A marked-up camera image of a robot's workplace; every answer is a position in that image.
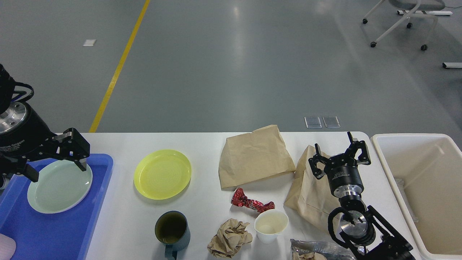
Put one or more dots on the dark teal mug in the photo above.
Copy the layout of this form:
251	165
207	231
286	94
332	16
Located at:
172	230

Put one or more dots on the white office chair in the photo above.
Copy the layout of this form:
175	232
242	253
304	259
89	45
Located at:
418	9

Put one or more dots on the clear plastic bag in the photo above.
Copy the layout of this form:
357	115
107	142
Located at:
318	250

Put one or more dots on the red foil wrapper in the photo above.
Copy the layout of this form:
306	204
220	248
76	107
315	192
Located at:
239	199

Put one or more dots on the crumpled brown paper ball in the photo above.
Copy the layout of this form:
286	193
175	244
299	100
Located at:
229	239

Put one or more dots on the clear floor plate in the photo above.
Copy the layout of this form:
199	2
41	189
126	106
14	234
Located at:
313	122
331	121

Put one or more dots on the pink mug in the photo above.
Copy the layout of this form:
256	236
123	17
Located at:
7	247

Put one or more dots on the beige plastic bin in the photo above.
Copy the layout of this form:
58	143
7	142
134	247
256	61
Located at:
424	172

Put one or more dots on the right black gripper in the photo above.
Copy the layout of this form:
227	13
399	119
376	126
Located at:
345	179

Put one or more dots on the paper bag under gripper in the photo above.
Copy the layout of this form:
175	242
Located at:
311	197

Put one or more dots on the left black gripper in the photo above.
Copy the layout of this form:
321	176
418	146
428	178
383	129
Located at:
24	135

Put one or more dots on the right clear floor plate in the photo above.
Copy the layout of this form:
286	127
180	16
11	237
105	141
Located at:
331	121

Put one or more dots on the white paper cup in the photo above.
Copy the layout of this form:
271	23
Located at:
269	224

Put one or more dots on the yellow plastic plate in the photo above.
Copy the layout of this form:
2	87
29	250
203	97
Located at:
162	174

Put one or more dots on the left clear floor plate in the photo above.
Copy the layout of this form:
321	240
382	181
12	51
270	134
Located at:
313	122

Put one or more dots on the blue plastic tray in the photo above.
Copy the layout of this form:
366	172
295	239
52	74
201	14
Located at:
66	235

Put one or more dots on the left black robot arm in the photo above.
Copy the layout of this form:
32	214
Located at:
11	90

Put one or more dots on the white floor rail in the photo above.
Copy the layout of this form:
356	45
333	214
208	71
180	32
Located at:
452	65

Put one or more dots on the large flat paper bag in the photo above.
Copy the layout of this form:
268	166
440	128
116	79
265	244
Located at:
254	156

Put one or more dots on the pale green plate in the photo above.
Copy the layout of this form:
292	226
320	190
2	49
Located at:
61	186

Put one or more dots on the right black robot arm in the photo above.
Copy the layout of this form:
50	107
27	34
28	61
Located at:
353	225

